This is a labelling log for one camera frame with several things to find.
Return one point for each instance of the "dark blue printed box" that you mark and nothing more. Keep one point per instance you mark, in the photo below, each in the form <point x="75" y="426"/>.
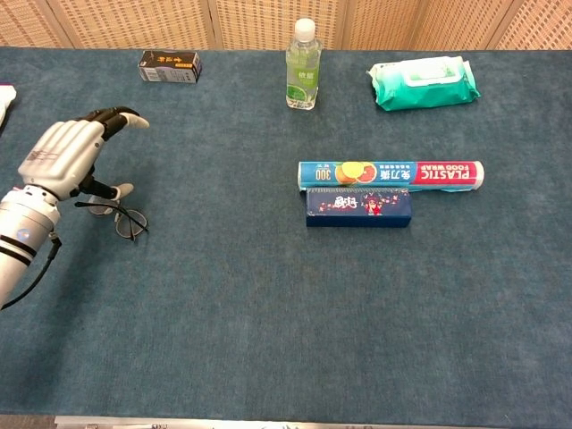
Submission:
<point x="357" y="207"/>

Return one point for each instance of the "blue felt table cloth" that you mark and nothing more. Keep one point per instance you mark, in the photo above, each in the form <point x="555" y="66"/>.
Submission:
<point x="286" y="313"/>

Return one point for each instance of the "green wet wipes pack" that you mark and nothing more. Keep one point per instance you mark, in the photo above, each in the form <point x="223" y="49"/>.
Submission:
<point x="424" y="91"/>

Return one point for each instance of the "black box with gold print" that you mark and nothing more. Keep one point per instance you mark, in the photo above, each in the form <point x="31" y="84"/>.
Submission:
<point x="170" y="67"/>

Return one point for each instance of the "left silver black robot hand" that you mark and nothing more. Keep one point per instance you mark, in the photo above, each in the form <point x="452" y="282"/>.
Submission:
<point x="58" y="156"/>

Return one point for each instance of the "silver metal rail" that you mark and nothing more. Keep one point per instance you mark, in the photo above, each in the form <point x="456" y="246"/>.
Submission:
<point x="313" y="424"/>

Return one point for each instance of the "white bag with pink edge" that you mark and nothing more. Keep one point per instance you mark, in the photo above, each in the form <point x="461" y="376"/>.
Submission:
<point x="5" y="103"/>

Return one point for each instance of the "woven rattan folding screen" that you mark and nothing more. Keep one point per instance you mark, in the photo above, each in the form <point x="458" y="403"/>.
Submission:
<point x="134" y="22"/>

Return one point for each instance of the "plastic wrap roll box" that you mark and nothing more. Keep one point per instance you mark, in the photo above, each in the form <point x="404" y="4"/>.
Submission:
<point x="389" y="174"/>

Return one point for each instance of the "thin-framed eyeglasses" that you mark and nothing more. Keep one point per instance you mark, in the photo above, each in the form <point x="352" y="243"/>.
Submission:
<point x="132" y="222"/>

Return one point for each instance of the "clear water bottle green label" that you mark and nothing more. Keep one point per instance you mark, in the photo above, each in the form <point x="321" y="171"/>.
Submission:
<point x="304" y="67"/>

